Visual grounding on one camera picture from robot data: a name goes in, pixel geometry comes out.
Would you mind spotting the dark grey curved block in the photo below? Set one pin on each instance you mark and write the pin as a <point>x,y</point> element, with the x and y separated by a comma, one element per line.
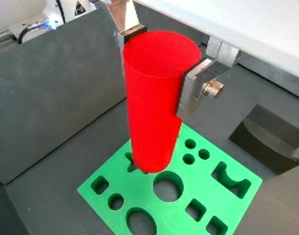
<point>269,138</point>

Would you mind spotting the green shape sorter board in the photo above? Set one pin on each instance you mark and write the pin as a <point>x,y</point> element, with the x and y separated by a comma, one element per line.
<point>198,197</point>

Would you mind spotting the red round cylinder peg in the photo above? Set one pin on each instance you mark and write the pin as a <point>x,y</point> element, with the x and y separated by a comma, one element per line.
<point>158,56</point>

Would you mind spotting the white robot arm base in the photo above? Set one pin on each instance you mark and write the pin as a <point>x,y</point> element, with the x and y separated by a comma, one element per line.
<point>27,18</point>

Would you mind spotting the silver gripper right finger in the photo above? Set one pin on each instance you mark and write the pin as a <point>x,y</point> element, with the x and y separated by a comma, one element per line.
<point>201,82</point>

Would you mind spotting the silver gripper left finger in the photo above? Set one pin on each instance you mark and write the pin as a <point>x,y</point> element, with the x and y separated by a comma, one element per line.
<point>127,23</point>

